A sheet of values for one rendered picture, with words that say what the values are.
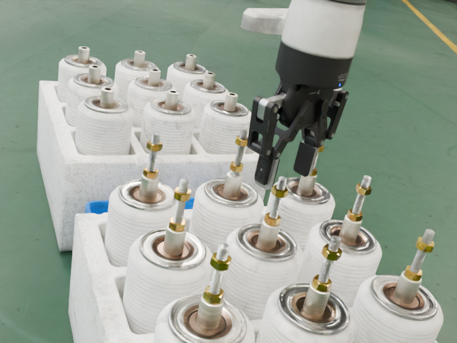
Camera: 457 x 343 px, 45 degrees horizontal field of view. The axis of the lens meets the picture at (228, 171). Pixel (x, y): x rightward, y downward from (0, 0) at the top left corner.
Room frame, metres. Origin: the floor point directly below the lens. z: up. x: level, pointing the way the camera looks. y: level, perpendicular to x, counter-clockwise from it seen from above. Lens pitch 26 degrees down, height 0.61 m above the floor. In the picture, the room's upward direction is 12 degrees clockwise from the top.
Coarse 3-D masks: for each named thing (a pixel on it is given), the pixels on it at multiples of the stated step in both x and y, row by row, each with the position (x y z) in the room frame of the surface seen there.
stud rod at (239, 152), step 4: (244, 128) 0.68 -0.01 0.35; (240, 132) 0.68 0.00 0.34; (244, 132) 0.67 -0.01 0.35; (240, 136) 0.67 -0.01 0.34; (244, 136) 0.67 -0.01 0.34; (240, 148) 0.67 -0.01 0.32; (236, 152) 0.67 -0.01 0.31; (240, 152) 0.67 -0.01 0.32; (236, 156) 0.67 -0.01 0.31; (240, 156) 0.67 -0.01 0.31; (236, 160) 0.67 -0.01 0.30; (240, 160) 0.67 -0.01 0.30; (236, 164) 0.67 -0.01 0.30; (240, 164) 0.67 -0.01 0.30; (232, 172) 0.67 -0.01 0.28; (236, 172) 0.67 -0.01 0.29
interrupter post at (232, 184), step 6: (228, 174) 0.67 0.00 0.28; (240, 174) 0.68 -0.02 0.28; (228, 180) 0.67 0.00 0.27; (234, 180) 0.66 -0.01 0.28; (240, 180) 0.67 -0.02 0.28; (228, 186) 0.67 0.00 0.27; (234, 186) 0.66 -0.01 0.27; (240, 186) 0.67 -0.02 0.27; (228, 192) 0.66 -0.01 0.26; (234, 192) 0.66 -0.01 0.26
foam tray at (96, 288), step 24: (96, 216) 0.66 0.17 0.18; (264, 216) 0.76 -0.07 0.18; (96, 240) 0.60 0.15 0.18; (72, 264) 0.65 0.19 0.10; (96, 264) 0.55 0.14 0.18; (72, 288) 0.63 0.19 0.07; (96, 288) 0.52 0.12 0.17; (120, 288) 0.54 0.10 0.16; (72, 312) 0.62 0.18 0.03; (96, 312) 0.49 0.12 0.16; (120, 312) 0.48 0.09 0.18; (96, 336) 0.48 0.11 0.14; (120, 336) 0.44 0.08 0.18; (144, 336) 0.45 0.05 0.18
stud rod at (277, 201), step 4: (280, 176) 0.57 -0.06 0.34; (280, 180) 0.57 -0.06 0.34; (284, 180) 0.57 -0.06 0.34; (280, 184) 0.56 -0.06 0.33; (284, 184) 0.57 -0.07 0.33; (280, 188) 0.56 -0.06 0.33; (284, 188) 0.57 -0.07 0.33; (276, 200) 0.56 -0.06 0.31; (280, 200) 0.57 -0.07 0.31; (272, 204) 0.57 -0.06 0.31; (276, 204) 0.57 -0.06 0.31; (280, 204) 0.57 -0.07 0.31; (272, 208) 0.57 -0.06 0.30; (276, 208) 0.56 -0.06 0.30; (272, 212) 0.57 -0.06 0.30; (276, 212) 0.57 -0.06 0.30; (272, 216) 0.57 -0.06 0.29; (276, 216) 0.57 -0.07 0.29
